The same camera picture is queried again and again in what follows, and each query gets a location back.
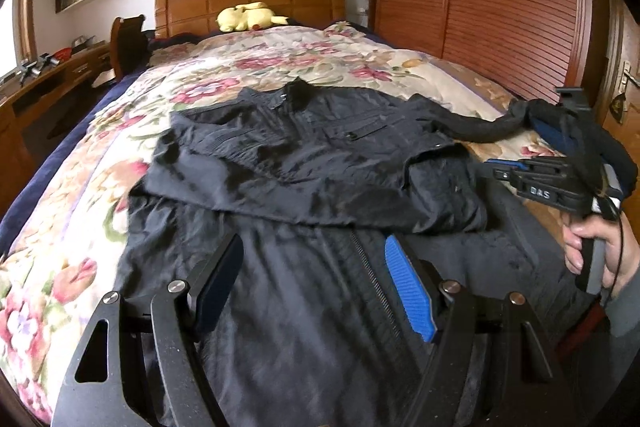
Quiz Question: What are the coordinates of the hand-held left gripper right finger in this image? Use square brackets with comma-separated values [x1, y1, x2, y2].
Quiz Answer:
[384, 234, 586, 427]

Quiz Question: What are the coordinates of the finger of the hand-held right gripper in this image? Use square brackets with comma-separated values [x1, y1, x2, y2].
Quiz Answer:
[527, 114, 572, 156]
[484, 157, 532, 184]

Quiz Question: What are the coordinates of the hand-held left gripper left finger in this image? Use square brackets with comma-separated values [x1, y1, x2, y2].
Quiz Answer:
[54, 232, 246, 427]

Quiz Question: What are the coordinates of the black jacket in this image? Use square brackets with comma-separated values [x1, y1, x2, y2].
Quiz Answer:
[117, 77, 601, 427]

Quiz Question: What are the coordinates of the person's right hand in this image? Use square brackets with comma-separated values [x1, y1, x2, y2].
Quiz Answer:
[562, 212, 640, 303]

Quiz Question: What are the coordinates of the wooden door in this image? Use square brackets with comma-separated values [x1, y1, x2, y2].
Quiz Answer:
[592, 0, 640, 218]

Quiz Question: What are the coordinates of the floral blanket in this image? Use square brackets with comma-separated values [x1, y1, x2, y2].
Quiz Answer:
[0, 22, 571, 425]

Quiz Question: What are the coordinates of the navy bed sheet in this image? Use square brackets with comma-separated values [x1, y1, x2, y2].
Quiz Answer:
[0, 72, 151, 233]

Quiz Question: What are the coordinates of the wooden chair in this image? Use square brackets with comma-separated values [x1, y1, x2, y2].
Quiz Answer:
[92, 14, 151, 88]

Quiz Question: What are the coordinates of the wooden desk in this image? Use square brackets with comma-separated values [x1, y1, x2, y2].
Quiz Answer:
[0, 39, 118, 218]

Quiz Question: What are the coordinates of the yellow plush toy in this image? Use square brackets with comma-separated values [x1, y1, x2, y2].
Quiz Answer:
[216, 2, 290, 32]

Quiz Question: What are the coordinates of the wooden bed headboard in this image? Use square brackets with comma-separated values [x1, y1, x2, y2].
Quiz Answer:
[154, 0, 348, 38]

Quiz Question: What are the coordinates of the black metal tool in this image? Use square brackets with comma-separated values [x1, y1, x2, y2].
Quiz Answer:
[17, 54, 61, 84]

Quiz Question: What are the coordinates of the window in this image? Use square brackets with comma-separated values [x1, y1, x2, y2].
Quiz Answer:
[0, 0, 37, 78]

